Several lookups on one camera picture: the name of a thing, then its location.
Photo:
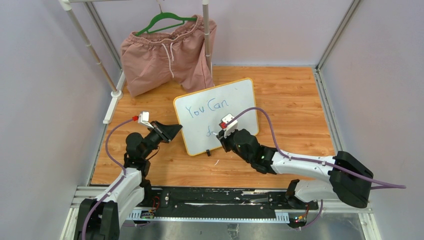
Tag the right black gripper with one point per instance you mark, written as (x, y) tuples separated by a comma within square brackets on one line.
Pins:
[(225, 140)]

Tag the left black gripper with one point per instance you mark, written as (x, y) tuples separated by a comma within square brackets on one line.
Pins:
[(166, 132)]

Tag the yellow framed whiteboard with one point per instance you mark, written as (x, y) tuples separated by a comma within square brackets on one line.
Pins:
[(201, 112)]

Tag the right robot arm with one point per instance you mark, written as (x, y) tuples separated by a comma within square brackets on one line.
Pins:
[(340, 177)]

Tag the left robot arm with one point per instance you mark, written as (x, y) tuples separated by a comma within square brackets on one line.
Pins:
[(102, 217)]

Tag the green clothes hanger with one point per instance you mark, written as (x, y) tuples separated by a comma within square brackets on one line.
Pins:
[(175, 20)]

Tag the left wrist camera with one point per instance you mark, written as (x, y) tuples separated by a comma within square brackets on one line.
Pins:
[(143, 119)]

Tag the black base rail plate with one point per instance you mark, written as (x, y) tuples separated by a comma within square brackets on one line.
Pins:
[(227, 205)]

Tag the pink drawstring shorts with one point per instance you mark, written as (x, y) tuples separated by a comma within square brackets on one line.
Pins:
[(150, 60)]

